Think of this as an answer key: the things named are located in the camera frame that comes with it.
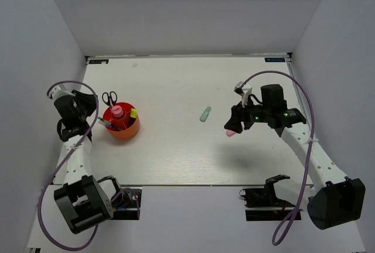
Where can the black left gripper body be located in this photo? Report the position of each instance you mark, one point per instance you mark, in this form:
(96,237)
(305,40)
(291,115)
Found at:
(87,105)

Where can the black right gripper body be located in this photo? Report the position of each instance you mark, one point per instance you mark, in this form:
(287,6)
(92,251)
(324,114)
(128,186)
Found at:
(250,113)

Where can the pink translucent stapler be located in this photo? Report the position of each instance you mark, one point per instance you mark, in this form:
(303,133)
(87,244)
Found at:
(230,133)

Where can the green ink pen refill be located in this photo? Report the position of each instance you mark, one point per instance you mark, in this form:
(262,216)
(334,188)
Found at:
(101,119)

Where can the black handled scissors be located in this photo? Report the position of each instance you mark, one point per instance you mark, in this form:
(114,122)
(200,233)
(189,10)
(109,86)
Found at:
(109,99)

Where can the pink glue stick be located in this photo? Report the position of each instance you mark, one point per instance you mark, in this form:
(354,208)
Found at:
(117,112)

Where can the green translucent stapler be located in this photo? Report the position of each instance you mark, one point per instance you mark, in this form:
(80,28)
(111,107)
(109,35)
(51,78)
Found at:
(205,114)

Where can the yellow cap black highlighter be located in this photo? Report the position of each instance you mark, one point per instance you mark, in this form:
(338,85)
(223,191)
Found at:
(133,116)

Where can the blue ink pen refill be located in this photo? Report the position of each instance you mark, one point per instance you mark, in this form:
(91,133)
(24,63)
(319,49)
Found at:
(108,125)

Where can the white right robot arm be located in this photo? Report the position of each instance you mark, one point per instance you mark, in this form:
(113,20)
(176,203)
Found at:
(338,199)

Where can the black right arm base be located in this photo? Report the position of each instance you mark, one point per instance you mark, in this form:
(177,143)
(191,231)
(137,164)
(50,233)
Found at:
(272,201)

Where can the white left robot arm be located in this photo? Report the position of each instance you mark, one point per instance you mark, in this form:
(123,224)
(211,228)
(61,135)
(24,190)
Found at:
(83,201)

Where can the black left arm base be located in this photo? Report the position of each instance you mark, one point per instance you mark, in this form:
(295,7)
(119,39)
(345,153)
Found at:
(127,206)

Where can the blue label sticker left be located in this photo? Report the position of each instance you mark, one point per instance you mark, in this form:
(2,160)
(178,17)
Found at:
(98,61)

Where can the blue label sticker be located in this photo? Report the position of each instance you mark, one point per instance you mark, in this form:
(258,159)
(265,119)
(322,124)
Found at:
(98,61)
(274,60)

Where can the orange round organizer container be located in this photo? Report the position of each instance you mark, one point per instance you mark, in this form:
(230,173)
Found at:
(127,132)

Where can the blue label sticker right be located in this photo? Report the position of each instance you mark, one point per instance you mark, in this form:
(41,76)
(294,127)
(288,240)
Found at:
(274,60)

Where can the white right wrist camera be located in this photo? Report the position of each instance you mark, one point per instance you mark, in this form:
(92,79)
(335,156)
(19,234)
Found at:
(244,91)

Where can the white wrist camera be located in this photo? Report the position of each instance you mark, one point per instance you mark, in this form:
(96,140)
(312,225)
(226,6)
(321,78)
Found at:
(57,92)
(244,91)

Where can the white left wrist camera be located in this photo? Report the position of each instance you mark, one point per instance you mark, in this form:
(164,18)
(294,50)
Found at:
(57,92)

